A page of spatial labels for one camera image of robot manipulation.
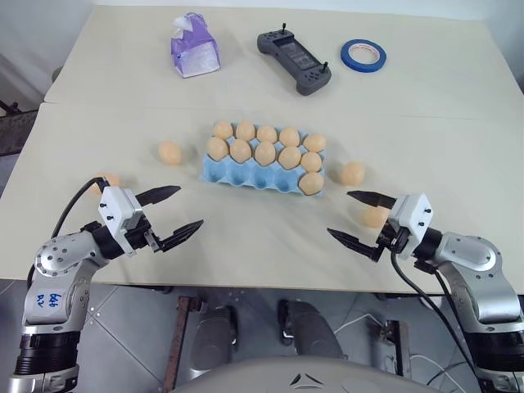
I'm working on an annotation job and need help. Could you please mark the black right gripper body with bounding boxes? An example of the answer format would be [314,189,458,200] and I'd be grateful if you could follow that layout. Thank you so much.
[373,219,410,263]

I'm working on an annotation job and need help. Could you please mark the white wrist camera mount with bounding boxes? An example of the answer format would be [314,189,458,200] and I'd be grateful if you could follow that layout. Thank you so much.
[386,192,433,261]
[97,186,142,257]

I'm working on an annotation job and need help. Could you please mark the grey robot torso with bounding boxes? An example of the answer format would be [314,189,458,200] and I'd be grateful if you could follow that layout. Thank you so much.
[169,358,484,393]

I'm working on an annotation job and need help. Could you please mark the blue egg carton with eggs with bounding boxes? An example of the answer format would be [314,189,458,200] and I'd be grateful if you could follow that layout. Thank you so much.
[198,122,328,198]

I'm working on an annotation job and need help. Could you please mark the blue tape roll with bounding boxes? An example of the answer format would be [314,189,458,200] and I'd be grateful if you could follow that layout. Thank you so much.
[339,39,388,75]

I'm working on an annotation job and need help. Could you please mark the tan egg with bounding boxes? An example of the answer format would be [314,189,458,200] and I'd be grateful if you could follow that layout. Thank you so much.
[363,206,390,229]
[300,151,323,174]
[254,141,278,167]
[255,124,278,144]
[157,141,182,165]
[341,161,366,185]
[278,126,301,148]
[298,171,325,196]
[88,172,122,197]
[278,146,303,171]
[212,120,234,139]
[235,120,256,142]
[229,138,253,164]
[206,136,230,161]
[303,133,327,153]

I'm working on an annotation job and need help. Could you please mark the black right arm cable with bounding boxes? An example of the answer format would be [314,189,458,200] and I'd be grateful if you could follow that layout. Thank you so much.
[388,241,485,382]

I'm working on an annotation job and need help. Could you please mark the black metal floor stand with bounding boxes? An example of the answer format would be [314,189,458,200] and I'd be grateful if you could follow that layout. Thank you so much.
[0,97,38,157]

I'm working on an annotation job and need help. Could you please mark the purple tissue pack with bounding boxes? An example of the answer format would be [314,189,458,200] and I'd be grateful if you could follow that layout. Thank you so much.
[169,11,222,79]

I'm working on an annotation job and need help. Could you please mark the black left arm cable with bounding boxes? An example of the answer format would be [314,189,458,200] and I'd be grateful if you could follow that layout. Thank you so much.
[26,176,108,287]

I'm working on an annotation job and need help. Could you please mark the grey handheld controller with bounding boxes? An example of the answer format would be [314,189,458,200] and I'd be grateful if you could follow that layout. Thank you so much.
[256,22,332,97]

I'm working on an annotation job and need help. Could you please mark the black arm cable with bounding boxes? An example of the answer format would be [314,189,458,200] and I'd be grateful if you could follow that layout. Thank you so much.
[388,241,485,382]
[26,176,108,287]

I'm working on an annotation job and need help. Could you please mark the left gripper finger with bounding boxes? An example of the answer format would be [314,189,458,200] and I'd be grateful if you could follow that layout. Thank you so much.
[133,185,183,207]
[157,219,205,253]

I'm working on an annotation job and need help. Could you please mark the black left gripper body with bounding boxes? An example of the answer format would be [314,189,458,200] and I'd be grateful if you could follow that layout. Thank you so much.
[122,210,165,255]

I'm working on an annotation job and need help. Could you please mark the dark rounded robot foot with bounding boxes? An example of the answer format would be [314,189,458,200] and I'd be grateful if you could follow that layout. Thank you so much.
[278,299,347,362]
[192,305,239,372]

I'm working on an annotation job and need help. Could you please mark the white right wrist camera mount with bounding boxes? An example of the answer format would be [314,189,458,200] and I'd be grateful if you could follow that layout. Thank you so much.
[386,192,433,261]

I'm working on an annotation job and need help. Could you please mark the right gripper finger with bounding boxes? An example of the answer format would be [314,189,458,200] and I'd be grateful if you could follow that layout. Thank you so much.
[327,228,382,263]
[346,190,397,210]

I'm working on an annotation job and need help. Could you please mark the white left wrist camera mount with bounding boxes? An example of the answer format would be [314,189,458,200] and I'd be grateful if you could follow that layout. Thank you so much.
[97,186,142,257]

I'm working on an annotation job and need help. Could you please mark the white floor cable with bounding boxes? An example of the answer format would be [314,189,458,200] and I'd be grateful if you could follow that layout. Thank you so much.
[335,313,480,393]

